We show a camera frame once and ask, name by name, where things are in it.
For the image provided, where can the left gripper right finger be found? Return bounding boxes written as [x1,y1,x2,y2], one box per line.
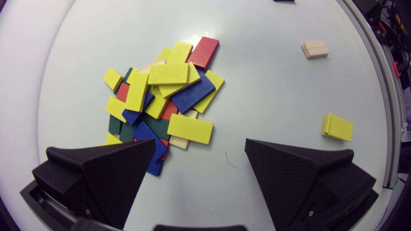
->
[245,139,377,231]

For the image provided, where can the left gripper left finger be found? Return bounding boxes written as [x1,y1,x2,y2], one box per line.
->
[32,139,156,229]

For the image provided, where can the yellow wooden block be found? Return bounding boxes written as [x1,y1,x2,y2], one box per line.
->
[166,113,214,145]
[104,133,123,146]
[321,115,331,137]
[158,62,201,98]
[103,67,124,91]
[193,70,225,114]
[105,96,127,123]
[154,47,172,63]
[147,63,190,86]
[125,71,150,113]
[325,113,354,142]
[166,42,193,64]
[144,85,170,120]

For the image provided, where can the green wooden block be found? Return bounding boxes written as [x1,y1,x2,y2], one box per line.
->
[119,122,137,143]
[141,113,171,142]
[108,114,123,135]
[114,67,134,95]

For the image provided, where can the red wooden block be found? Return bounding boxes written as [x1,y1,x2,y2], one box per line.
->
[116,82,130,103]
[160,100,179,122]
[159,138,170,161]
[187,36,220,71]

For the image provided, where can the natural wooden block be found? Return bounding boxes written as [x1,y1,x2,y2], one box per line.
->
[303,48,330,59]
[301,40,329,56]
[136,59,166,74]
[169,109,199,150]

